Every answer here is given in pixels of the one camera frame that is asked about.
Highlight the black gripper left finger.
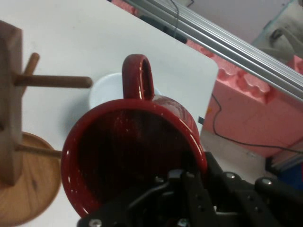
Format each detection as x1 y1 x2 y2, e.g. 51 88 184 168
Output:
78 169 218 227

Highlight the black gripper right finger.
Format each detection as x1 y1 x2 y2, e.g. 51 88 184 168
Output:
203 152 303 227

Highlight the red enamel mug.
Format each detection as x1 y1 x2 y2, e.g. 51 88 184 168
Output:
60 53 208 218

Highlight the pink foam block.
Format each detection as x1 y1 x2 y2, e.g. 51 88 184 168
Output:
111 0 303 158

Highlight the light blue mug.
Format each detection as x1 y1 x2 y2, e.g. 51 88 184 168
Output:
89 72 161 112

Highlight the wooden mug tree stand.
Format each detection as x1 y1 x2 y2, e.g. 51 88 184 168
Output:
0 20 93 227

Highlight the thin black cable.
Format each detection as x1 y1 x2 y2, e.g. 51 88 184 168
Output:
210 93 303 154
170 0 180 34

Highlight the aluminium frame rail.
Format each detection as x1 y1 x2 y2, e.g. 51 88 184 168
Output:
124 0 303 104

